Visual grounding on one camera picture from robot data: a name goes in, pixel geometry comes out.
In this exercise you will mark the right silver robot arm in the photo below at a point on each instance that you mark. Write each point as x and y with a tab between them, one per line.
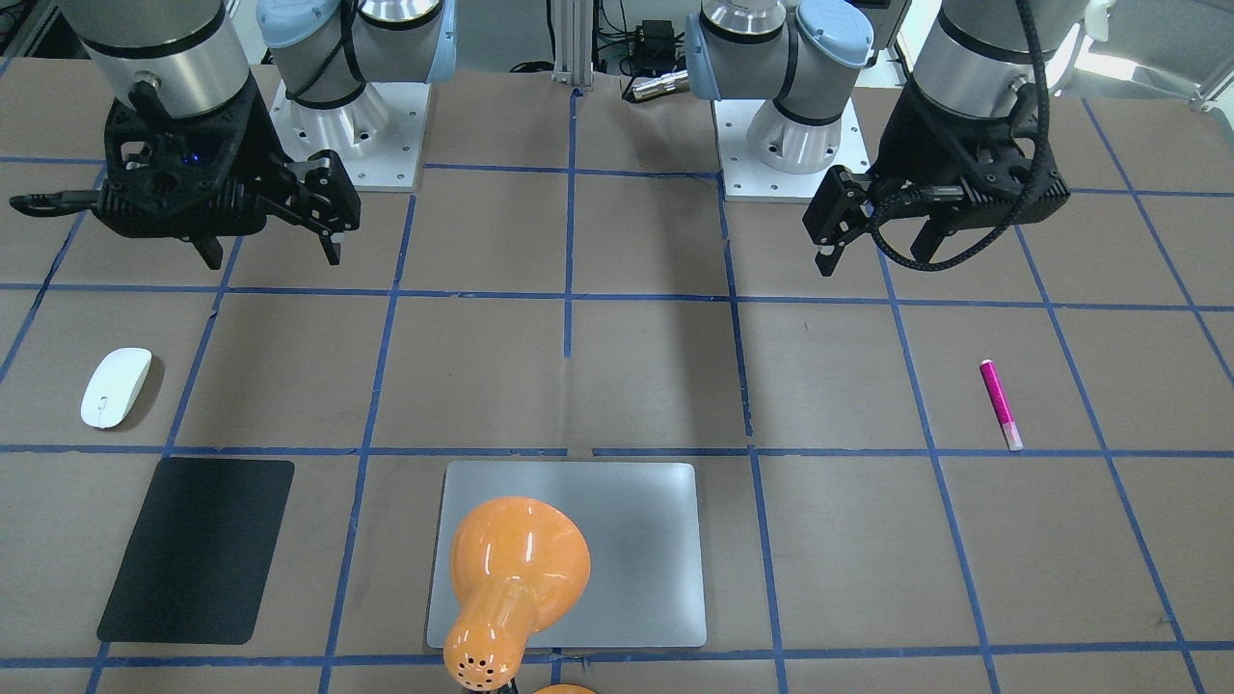
324	50

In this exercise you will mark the white computer mouse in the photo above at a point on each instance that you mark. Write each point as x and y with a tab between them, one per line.
114	386

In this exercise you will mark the pink highlighter pen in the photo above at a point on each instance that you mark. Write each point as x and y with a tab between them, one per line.
1000	405

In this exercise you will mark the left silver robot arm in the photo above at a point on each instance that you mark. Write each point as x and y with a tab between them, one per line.
806	59

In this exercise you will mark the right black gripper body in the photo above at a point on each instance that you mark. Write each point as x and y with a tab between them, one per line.
253	138

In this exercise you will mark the black mousepad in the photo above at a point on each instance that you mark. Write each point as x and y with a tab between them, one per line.
196	563

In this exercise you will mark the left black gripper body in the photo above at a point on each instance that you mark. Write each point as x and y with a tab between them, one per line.
898	143

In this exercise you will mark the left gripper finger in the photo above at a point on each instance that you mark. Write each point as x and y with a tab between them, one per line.
838	214
927	243

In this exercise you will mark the silver laptop notebook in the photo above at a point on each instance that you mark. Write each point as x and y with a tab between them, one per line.
640	520

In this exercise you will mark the orange desk lamp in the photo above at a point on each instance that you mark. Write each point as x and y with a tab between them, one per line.
517	566

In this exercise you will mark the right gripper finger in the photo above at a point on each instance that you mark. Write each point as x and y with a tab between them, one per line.
210	249
325	200

